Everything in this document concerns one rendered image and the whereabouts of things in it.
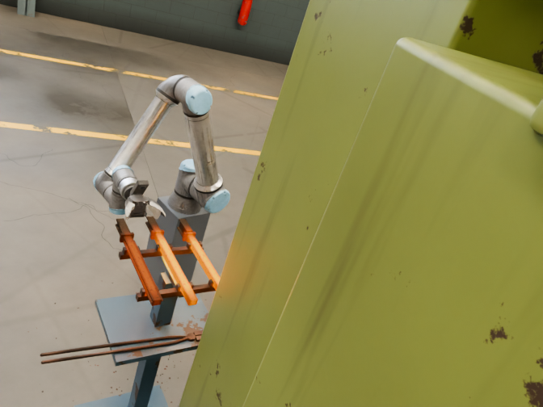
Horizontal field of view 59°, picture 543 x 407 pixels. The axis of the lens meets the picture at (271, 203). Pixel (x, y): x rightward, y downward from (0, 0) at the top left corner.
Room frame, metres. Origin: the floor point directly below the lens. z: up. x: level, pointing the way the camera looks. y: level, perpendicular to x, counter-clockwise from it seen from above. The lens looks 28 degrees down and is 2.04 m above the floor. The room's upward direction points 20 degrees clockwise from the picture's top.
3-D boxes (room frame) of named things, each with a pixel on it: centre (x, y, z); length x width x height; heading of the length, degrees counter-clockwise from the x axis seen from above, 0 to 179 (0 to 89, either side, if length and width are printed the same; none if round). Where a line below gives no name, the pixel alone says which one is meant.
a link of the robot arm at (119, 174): (1.80, 0.64, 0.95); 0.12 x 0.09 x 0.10; 39
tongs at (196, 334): (1.18, 0.28, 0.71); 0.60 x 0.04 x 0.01; 126
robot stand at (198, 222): (2.33, 0.46, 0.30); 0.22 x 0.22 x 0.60; 51
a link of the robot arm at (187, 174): (2.33, 0.45, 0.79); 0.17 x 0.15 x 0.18; 53
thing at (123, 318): (1.33, 0.25, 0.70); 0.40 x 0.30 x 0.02; 129
